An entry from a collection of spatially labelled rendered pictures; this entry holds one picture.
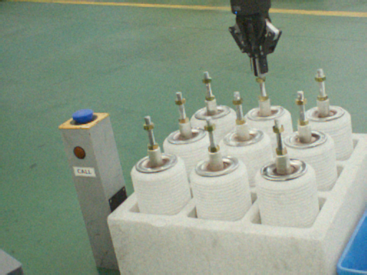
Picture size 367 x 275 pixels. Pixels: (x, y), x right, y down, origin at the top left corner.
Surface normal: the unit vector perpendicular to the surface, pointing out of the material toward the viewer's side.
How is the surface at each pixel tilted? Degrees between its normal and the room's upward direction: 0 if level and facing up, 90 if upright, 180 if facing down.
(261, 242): 90
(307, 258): 90
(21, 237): 0
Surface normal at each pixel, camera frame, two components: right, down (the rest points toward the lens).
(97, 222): -0.43, 0.39
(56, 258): -0.16, -0.92
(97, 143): 0.89, 0.01
